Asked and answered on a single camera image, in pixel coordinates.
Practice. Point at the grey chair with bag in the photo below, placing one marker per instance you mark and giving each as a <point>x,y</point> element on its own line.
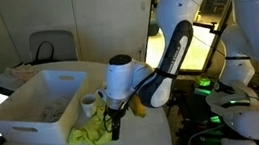
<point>62,44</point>

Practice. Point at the white ceramic mug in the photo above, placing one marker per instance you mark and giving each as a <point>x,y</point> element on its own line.
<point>89,108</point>

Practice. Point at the black robot cart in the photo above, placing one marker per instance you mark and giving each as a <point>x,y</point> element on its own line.
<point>192,114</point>

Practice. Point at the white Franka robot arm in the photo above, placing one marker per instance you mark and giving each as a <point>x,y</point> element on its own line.
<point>168,10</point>

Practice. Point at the white plastic basket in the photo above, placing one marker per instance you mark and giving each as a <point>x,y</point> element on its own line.
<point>23,106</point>

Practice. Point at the bright yellow towel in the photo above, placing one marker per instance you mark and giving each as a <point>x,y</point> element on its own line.
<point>90,131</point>

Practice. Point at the pink crumpled cloth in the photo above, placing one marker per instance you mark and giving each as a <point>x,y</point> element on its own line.
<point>23,73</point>

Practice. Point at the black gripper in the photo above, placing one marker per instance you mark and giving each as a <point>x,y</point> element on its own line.
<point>114,115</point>

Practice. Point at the yellow wrist mount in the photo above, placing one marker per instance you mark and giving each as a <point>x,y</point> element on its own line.
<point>138,106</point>

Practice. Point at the pale grey white towel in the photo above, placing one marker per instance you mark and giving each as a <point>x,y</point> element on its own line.
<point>55,110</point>

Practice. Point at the black camera clamp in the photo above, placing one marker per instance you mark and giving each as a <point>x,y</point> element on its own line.
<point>213,28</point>

